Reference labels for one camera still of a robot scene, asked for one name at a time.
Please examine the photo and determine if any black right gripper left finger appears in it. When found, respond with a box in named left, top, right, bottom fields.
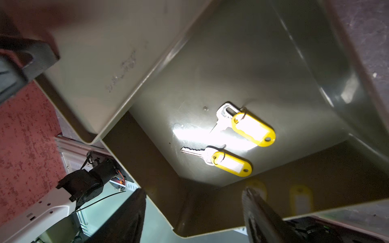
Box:
left=86, top=188, right=146, bottom=243

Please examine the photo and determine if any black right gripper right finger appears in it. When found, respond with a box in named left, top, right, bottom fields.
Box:
left=242, top=187, right=299, bottom=243

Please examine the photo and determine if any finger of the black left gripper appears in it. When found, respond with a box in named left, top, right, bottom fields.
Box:
left=1, top=35, right=59, bottom=103

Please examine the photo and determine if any silver key yellow tag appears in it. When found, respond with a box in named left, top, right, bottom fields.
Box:
left=211, top=102, right=276, bottom=147
left=180, top=147, right=252, bottom=177

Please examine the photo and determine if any olive three-drawer desk organizer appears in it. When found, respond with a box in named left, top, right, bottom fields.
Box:
left=36, top=1, right=210, bottom=144

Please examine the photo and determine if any olive top drawer white knob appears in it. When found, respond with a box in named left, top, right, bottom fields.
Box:
left=103, top=1, right=389, bottom=238

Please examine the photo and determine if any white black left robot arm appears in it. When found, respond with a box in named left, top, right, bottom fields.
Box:
left=1, top=35, right=120, bottom=243

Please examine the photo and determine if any aluminium front rail frame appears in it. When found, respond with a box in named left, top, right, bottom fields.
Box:
left=30, top=135, right=143, bottom=243

